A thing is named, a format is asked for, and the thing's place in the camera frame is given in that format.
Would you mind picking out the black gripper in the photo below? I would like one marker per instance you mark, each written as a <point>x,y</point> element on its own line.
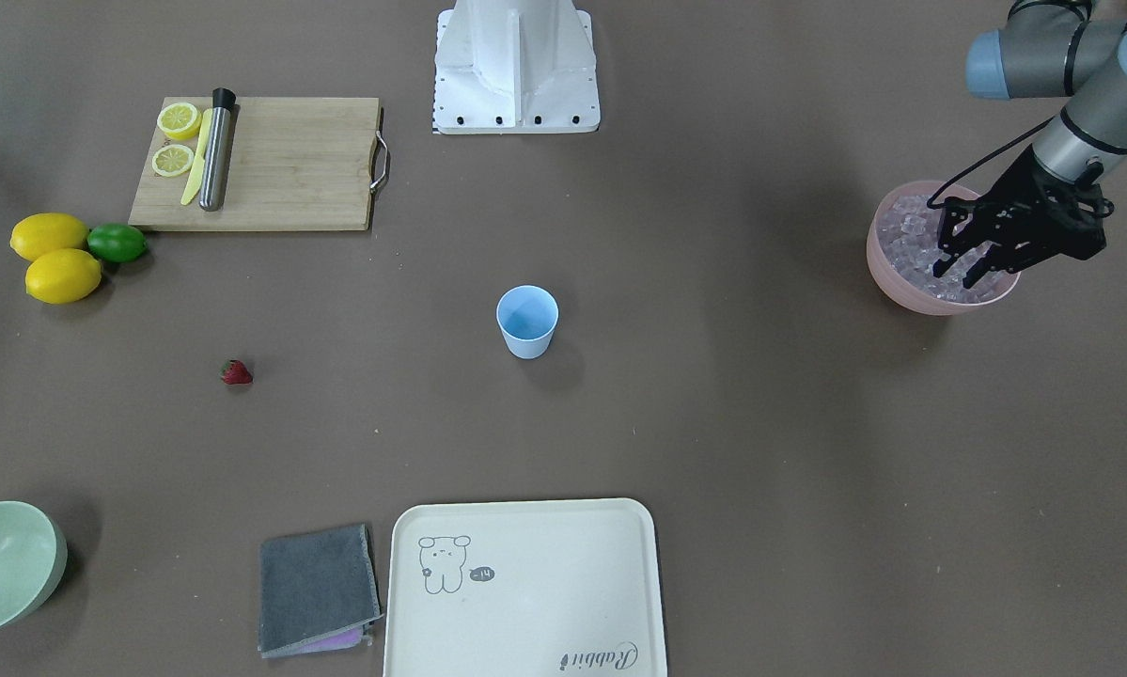
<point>1016,185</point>

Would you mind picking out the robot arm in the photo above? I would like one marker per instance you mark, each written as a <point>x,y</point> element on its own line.
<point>1055,48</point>

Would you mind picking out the pile of ice cubes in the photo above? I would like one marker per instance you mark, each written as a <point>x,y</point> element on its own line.
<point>911,249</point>

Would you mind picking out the light blue plastic cup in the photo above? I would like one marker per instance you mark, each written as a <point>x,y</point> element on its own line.
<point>527,317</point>

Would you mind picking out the pink bowl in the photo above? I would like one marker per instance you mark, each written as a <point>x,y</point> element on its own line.
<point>901,282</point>

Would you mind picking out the cream rabbit tray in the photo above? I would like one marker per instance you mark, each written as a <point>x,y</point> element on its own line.
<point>525,588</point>

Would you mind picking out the wooden cutting board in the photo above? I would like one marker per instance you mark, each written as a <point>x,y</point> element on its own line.
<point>296,164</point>

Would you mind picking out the grey folded cloth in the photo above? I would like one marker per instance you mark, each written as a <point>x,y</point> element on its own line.
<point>317,592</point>

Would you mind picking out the red strawberry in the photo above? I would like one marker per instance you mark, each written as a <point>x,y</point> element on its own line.
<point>235,373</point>

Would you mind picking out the steel muddler black tip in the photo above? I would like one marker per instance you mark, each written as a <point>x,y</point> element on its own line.
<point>218,147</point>

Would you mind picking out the yellow plastic knife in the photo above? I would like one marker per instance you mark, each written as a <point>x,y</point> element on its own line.
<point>195,174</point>

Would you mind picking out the upper lemon slice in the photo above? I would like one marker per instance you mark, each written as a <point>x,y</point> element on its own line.
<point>179,121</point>

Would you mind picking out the lemon slice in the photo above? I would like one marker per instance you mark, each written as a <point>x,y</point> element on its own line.
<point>172,160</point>
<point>179,121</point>

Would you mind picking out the lower lemon slice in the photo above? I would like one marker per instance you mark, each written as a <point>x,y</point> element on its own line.
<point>172,160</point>

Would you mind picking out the green lime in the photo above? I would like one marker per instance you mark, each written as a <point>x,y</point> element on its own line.
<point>116,243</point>

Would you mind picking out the lower yellow lemon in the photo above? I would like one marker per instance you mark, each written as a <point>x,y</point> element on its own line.
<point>63,276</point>

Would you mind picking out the yellow lemon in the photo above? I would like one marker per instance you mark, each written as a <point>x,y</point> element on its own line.
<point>43,233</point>
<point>63,276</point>

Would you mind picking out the upper yellow lemon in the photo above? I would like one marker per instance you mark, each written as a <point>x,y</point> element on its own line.
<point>43,233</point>

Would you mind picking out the mint green bowl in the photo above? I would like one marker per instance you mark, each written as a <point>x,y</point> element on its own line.
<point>33,559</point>

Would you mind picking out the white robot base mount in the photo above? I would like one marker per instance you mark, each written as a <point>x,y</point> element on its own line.
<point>515,67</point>

